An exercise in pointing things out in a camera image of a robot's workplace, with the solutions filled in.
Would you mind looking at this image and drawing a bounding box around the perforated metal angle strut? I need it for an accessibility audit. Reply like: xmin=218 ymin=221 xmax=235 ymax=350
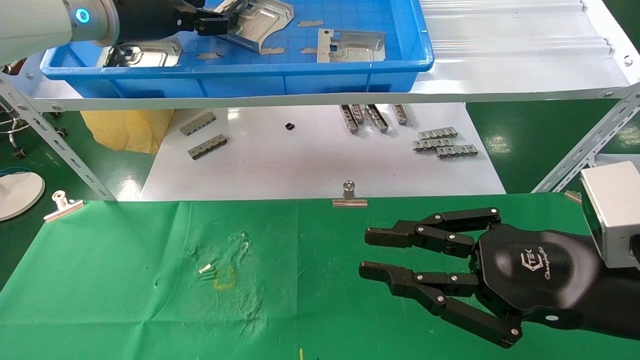
xmin=531 ymin=82 xmax=640 ymax=194
xmin=0 ymin=75 xmax=117 ymax=202

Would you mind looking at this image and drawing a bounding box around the blue plastic tray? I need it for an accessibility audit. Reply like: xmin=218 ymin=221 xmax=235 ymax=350
xmin=40 ymin=0 xmax=435 ymax=99

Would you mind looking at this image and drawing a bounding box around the silver binder clip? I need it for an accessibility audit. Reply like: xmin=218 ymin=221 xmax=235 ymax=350
xmin=43 ymin=190 xmax=85 ymax=223
xmin=332 ymin=180 xmax=369 ymax=208

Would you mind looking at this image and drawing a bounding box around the chrome chair base with casters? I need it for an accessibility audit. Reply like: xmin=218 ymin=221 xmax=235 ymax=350
xmin=0 ymin=100 xmax=68 ymax=159

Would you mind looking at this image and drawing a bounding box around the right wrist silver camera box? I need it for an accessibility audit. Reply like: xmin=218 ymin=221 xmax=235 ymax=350
xmin=580 ymin=161 xmax=640 ymax=270

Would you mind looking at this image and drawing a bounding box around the metal bracket with black clip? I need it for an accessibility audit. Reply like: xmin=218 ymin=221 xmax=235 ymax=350
xmin=97 ymin=36 xmax=183 ymax=68

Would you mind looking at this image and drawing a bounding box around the white corrugated shelf panel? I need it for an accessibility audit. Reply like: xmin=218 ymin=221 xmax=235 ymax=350
xmin=22 ymin=0 xmax=632 ymax=112

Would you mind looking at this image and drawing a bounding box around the green table cloth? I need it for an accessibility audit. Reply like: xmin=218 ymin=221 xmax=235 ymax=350
xmin=0 ymin=194 xmax=640 ymax=360

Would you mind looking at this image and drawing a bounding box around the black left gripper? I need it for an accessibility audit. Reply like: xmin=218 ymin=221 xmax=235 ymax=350
xmin=112 ymin=0 xmax=240 ymax=47

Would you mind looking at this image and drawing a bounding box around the flat notched sheet metal bracket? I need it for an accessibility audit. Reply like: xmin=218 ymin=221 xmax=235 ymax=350
xmin=317 ymin=28 xmax=387 ymax=64

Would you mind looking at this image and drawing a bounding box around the curved-edge sheet metal bracket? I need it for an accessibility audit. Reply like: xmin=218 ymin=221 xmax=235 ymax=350
xmin=212 ymin=0 xmax=295 ymax=53

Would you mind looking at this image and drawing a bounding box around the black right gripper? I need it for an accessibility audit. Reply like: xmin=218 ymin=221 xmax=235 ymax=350
xmin=359 ymin=207 xmax=603 ymax=349

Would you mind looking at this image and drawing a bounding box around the white round stand base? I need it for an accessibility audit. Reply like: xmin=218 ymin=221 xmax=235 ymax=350
xmin=0 ymin=171 xmax=46 ymax=222

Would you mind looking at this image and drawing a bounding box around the yellow mesh bag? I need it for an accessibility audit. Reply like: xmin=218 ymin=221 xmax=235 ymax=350
xmin=80 ymin=109 xmax=175 ymax=155

